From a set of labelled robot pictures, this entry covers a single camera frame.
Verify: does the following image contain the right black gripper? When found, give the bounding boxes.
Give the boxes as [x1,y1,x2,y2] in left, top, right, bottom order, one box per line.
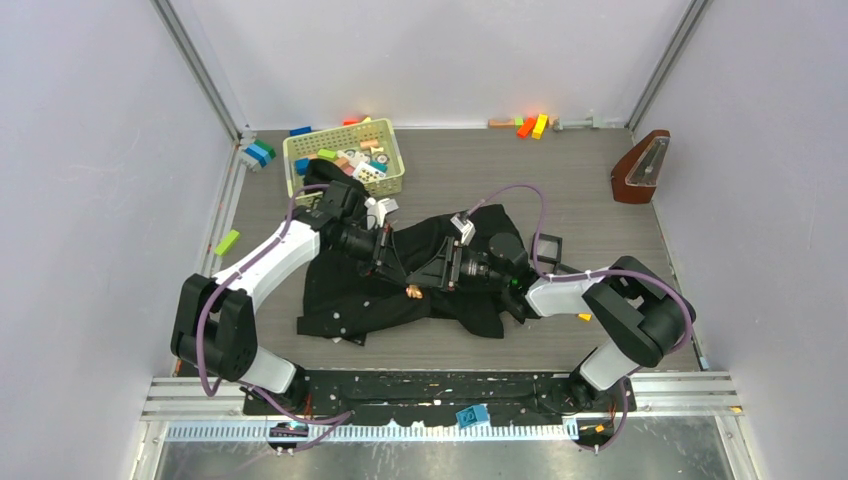
[407,237,510,295]

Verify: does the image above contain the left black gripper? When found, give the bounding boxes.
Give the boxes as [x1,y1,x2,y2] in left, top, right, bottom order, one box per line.
[330,222,408,287]

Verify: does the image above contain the black button shirt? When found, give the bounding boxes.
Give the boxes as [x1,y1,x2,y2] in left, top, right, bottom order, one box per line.
[296,160,532,342]

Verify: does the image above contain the orange maple leaf brooch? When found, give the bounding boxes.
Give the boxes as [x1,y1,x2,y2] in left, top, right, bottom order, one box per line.
[405,285,424,300]

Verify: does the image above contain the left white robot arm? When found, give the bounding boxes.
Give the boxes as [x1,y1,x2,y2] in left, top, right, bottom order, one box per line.
[170,181,405,414]

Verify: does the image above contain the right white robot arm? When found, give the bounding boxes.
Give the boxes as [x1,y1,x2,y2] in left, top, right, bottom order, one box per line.
[406,233,696,411]

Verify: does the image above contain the toy blocks in basket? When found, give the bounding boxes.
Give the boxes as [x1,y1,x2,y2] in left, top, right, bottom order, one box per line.
[287,138,393,179]

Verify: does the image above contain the black square box far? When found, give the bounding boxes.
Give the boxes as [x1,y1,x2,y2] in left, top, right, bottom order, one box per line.
[532,233,563,265]

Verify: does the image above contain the pale green plastic basket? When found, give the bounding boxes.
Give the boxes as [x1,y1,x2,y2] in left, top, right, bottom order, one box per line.
[282,118,405,206]

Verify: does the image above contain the blue toy brick front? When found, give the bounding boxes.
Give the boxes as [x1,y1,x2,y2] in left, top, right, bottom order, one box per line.
[455,404,490,429]

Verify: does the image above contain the blue block behind basket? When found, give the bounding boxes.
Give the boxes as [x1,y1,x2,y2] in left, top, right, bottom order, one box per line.
[289,126,313,136]

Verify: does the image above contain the lime green block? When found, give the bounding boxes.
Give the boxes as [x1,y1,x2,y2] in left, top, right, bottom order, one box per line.
[213,229,241,257]

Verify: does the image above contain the tan wooden block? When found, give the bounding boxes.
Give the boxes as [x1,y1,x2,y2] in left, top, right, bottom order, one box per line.
[488,118,515,128]

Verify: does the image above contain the stacked blue green bricks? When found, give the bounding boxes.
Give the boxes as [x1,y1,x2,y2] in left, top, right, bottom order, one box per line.
[240,140,277,172]

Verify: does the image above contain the brown wooden metronome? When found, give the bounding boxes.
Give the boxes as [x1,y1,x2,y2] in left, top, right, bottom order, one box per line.
[610,130,671,204]

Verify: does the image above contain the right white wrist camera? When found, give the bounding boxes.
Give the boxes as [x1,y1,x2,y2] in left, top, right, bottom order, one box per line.
[450,211,476,246]

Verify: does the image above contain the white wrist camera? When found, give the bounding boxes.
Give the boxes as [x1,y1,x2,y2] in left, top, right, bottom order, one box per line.
[365,197,398,230]
[450,211,476,246]

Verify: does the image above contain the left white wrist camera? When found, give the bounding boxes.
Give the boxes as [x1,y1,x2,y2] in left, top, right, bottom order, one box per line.
[365,197,398,230]

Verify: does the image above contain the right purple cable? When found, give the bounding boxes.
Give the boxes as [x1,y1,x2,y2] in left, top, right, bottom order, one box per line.
[465,183,696,455]

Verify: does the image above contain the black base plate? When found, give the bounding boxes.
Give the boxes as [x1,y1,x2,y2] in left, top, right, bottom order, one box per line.
[243,370,636,427]

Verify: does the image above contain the orange block at wall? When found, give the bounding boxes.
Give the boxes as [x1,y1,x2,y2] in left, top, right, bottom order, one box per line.
[516,117,536,138]

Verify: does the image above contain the yellow block at wall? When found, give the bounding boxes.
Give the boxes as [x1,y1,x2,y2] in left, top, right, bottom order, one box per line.
[531,114,549,140]

